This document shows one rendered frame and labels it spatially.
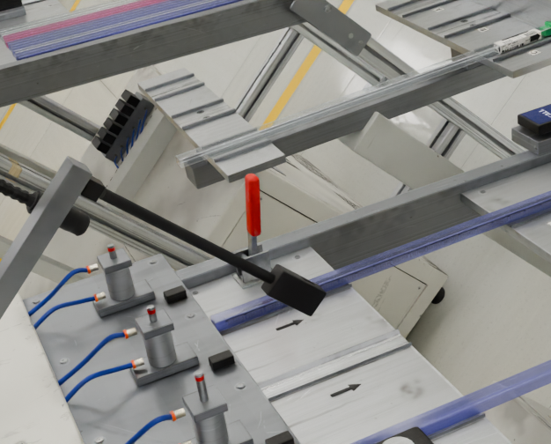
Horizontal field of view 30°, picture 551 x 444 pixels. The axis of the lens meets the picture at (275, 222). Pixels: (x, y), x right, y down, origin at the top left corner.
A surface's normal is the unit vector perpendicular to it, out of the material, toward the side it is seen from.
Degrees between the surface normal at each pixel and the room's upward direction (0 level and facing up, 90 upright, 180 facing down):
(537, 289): 0
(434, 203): 90
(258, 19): 90
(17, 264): 90
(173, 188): 0
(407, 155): 90
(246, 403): 45
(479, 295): 0
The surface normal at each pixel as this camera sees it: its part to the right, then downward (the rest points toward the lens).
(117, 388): -0.13, -0.86
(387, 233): 0.40, 0.40
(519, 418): -0.73, -0.40
